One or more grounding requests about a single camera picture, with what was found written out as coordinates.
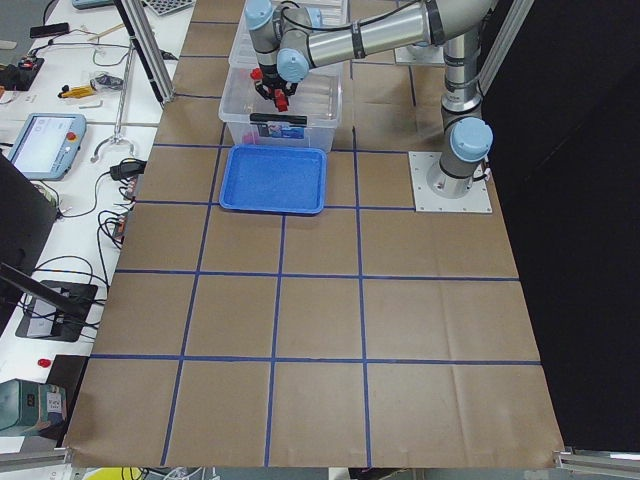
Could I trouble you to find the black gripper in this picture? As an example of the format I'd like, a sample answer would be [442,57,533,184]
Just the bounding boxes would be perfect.
[253,64,296,99]

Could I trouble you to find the red block from tray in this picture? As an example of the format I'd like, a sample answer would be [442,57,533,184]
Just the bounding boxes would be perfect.
[274,90,289,112]

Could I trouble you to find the clear plastic box lid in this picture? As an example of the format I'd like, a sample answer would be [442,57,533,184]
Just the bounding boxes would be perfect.
[229,1,347,68]

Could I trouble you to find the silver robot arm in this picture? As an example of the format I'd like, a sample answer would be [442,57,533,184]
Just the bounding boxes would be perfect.
[243,1,494,187]

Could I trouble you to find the red block in box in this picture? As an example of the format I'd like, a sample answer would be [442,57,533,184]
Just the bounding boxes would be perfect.
[250,68,263,81]

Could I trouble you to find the clear plastic storage box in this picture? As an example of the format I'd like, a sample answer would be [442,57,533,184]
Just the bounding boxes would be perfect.
[218,64,345,154]

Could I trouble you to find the blue plastic tray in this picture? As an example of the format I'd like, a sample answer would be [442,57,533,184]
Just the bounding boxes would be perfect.
[219,145,327,215]

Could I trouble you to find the long reach grabber tool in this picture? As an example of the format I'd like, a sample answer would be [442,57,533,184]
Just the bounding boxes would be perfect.
[90,41,135,163]

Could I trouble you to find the black power adapter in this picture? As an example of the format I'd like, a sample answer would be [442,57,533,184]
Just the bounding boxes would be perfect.
[109,158,147,181]

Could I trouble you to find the yellow black tool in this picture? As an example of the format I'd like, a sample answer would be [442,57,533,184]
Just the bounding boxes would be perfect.
[58,85,97,99]

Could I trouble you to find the teach pendant tablet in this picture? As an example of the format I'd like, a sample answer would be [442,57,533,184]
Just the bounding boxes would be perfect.
[8,113,87,181]

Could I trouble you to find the black monitor stand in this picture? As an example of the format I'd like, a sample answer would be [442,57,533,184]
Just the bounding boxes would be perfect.
[1,263,98,342]

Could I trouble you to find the green electronic device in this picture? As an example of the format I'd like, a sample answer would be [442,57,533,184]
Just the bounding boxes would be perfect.
[1,379,67,437]

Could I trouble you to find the black box latch handle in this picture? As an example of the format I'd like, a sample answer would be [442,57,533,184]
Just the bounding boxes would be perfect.
[249,112,308,127]

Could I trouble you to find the aluminium frame post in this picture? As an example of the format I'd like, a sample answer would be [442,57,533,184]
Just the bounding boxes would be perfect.
[114,0,175,106]
[475,0,535,109]

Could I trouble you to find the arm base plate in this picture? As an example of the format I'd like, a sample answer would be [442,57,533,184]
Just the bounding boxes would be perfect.
[408,151,492,214]
[394,45,445,67]

